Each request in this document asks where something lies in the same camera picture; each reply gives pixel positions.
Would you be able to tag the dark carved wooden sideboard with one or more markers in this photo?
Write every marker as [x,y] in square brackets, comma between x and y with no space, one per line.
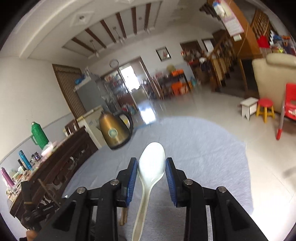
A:
[69,150]

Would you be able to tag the wall calendar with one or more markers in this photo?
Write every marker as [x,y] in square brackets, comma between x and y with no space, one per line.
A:
[232,22]

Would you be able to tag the framed wall picture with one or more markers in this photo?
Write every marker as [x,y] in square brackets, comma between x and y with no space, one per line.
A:
[163,54]

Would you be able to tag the blue bottle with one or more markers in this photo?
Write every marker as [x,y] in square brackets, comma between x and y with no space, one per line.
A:
[25,160]

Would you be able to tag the white chest freezer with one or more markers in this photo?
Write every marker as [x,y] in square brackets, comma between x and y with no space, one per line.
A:
[91,122]

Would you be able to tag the green thermos flask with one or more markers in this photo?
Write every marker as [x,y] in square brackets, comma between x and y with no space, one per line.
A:
[39,135]

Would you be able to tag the gold electric kettle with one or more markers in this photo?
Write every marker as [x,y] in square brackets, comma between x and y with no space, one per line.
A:
[113,129]

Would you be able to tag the grey refrigerator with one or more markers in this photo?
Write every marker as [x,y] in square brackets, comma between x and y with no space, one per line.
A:
[90,95]

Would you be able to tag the brown wooden door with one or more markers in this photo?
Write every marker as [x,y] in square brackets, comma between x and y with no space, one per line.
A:
[67,88]

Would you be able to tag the red stool with yellow legs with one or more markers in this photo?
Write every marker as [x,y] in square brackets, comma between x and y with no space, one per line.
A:
[265,102]

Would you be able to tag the grey stick with red tip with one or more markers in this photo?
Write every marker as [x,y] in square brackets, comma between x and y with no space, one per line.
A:
[280,122]

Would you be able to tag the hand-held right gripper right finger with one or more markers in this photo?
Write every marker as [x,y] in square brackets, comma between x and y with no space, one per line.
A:
[172,183]

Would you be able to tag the white plastic spoon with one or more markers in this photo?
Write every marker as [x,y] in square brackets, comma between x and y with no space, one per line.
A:
[151,162]

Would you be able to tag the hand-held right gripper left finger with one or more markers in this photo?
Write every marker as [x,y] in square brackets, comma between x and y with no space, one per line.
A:
[131,183]

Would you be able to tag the small white stool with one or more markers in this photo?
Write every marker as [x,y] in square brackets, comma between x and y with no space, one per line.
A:
[249,102]

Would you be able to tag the cluttered storage shelf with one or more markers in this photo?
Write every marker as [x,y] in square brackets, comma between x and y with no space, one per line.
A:
[175,85]

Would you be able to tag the round wall clock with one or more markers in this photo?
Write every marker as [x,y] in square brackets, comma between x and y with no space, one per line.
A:
[113,63]

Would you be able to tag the cream armchair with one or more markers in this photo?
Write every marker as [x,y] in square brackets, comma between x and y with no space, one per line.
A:
[270,78]

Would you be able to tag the red plastic chair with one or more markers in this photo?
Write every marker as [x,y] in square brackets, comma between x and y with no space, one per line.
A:
[291,102]

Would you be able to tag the wooden stair railing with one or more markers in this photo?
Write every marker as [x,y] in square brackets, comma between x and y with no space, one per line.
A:
[219,62]

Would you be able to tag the purple bottle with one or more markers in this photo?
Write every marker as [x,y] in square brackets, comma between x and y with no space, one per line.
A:
[7,177]

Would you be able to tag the dark wooden chair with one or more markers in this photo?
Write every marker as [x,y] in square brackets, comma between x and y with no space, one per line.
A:
[71,127]

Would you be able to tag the grey tablecloth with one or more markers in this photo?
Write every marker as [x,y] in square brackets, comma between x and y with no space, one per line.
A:
[196,150]

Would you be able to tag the red plastic bin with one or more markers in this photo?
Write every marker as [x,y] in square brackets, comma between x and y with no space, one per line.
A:
[263,42]

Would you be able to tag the hanging ceiling lamp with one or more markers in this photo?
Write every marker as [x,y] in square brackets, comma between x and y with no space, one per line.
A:
[95,51]
[119,38]

